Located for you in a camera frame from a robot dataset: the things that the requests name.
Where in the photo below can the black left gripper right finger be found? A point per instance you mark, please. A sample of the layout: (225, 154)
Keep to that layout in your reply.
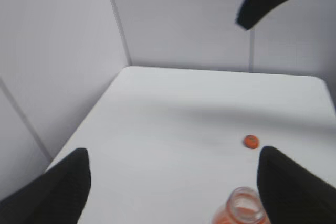
(290, 193)

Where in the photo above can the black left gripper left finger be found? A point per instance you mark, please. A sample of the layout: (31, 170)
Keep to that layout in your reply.
(57, 196)

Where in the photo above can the orange soda plastic bottle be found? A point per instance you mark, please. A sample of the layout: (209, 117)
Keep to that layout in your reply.
(242, 207)

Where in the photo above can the orange bottle cap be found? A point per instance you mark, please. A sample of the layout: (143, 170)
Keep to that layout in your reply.
(251, 141)

